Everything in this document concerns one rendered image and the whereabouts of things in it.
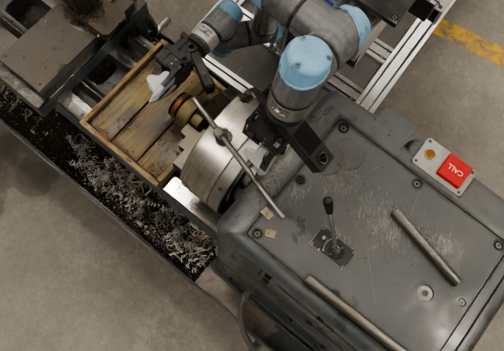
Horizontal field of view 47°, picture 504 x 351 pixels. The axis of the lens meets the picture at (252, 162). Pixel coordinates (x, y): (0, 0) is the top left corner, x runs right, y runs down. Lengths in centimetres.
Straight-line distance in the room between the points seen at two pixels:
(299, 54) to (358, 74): 173
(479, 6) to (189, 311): 205
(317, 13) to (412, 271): 61
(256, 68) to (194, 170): 124
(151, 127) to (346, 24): 89
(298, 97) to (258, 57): 166
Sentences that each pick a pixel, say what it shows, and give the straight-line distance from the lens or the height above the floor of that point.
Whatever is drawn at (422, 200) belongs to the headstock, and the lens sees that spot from 134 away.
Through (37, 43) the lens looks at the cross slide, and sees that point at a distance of 181.
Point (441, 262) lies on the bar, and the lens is 131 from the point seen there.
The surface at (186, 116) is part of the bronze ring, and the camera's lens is 148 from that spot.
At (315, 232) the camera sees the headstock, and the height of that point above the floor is 125.
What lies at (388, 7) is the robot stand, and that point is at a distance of 163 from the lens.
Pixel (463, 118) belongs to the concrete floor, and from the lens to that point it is 292.
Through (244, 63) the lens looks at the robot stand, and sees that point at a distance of 256.
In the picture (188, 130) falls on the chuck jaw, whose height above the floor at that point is 110.
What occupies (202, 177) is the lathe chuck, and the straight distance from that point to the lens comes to 137.
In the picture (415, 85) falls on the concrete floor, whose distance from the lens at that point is 290.
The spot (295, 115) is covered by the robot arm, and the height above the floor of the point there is 160.
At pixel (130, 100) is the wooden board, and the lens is 177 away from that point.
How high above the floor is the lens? 249
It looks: 72 degrees down
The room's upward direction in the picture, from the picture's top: 10 degrees clockwise
